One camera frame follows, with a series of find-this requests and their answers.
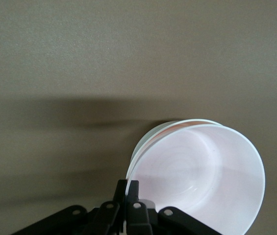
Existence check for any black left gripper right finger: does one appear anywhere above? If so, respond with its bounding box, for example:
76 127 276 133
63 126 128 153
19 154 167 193
126 180 224 235

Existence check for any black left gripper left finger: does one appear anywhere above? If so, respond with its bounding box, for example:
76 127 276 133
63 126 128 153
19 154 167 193
10 180 127 235

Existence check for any pink bowl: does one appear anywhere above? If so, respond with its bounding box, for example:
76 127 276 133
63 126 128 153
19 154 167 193
126 123 267 235

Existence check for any white bowl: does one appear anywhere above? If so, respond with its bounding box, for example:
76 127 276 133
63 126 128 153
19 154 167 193
127 118 224 177

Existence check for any brown table cover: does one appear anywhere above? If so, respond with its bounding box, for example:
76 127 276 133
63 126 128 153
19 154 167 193
0 0 277 235

